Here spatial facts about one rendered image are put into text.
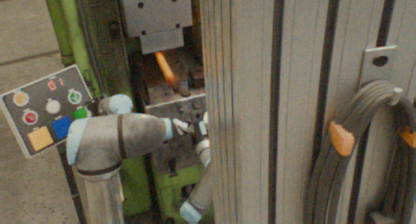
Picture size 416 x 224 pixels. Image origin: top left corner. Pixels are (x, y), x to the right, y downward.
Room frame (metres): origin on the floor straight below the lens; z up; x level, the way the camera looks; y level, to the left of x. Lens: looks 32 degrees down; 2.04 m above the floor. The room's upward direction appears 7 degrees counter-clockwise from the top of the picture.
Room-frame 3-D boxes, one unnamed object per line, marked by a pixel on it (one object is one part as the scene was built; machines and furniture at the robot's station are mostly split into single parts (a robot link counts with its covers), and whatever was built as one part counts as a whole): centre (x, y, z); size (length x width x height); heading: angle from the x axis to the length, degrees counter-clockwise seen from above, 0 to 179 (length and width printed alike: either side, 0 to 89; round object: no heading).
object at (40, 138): (1.39, 0.54, 1.01); 0.07 x 0.05 x 0.07; 125
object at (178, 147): (1.96, -0.03, 0.69); 0.56 x 0.38 x 0.45; 10
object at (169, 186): (1.96, -0.03, 0.23); 0.55 x 0.37 x 0.47; 10
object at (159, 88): (1.94, 0.03, 0.96); 0.42 x 0.20 x 0.09; 10
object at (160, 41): (1.94, 0.03, 1.22); 0.42 x 0.20 x 0.10; 10
